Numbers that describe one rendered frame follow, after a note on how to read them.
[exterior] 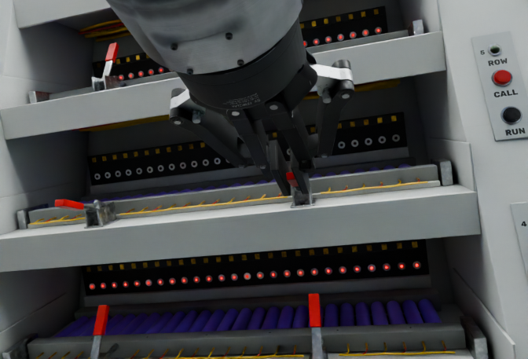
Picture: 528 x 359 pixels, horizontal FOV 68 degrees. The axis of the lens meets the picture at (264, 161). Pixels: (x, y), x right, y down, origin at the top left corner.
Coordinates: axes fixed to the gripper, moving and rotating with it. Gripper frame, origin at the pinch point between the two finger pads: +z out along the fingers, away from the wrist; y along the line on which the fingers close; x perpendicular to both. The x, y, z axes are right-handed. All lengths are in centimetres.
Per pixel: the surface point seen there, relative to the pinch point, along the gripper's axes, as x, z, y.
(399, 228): -4.6, 8.5, 10.1
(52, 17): 31.5, 2.1, -36.2
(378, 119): 15.4, 19.4, 11.0
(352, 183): 2.2, 11.1, 5.8
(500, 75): 9.8, 4.1, 22.4
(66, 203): -0.3, 1.5, -26.1
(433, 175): 2.1, 11.1, 15.2
